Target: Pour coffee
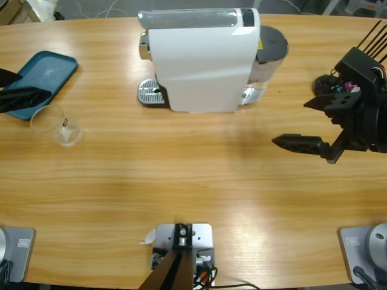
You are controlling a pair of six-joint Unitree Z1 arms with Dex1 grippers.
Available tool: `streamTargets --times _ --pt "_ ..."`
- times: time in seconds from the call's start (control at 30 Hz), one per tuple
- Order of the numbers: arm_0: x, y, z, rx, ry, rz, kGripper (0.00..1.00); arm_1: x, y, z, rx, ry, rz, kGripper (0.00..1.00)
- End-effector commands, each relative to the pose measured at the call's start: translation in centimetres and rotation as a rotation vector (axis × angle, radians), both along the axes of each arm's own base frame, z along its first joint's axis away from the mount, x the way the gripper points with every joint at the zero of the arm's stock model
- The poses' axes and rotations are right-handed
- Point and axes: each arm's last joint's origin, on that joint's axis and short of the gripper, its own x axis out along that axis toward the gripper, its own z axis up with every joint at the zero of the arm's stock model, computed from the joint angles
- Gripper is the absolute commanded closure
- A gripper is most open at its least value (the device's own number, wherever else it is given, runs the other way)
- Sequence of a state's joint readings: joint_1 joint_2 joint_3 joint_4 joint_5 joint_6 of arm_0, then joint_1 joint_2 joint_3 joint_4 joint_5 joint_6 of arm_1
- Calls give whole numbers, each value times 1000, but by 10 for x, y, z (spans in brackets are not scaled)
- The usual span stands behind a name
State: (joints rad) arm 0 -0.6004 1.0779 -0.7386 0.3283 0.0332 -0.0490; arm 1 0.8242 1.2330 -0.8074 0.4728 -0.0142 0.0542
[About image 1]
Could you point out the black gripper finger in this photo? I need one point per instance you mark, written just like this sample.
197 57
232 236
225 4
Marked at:
21 98
7 77

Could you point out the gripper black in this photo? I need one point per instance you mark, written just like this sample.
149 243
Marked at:
372 124

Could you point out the clear drinking glass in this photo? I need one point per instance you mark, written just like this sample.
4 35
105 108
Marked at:
57 133

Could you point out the grey coffee machine lever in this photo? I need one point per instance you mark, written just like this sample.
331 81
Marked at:
187 18

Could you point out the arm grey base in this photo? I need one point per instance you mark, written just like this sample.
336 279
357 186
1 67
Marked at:
362 250
18 253

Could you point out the teal coffee capsule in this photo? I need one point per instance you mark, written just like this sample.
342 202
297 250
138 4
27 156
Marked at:
340 89

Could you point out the purple coffee capsule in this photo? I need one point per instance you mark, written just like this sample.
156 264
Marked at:
350 87

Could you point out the white capsule coffee machine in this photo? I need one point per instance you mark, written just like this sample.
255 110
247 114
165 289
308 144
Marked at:
199 66

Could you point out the blue rectangular plastic tray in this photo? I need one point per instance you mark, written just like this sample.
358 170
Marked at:
45 71

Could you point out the black capsule holder with rods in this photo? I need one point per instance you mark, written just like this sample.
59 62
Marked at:
321 84

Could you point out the brown cardboard box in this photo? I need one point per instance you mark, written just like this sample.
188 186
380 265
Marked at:
10 10

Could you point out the white plastic bag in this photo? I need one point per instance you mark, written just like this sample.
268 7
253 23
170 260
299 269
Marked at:
40 9

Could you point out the small black floor object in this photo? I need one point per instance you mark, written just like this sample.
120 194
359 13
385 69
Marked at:
57 15

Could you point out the clear water tank black lid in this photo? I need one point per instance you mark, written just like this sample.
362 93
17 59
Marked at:
270 42

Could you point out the white plastic stool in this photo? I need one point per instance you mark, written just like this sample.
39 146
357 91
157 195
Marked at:
362 7

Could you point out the white paper tab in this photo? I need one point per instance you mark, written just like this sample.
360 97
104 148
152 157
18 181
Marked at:
149 237

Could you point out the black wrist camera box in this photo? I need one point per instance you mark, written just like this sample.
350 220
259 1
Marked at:
358 65

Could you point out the white block with dark post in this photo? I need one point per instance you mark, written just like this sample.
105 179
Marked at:
201 238

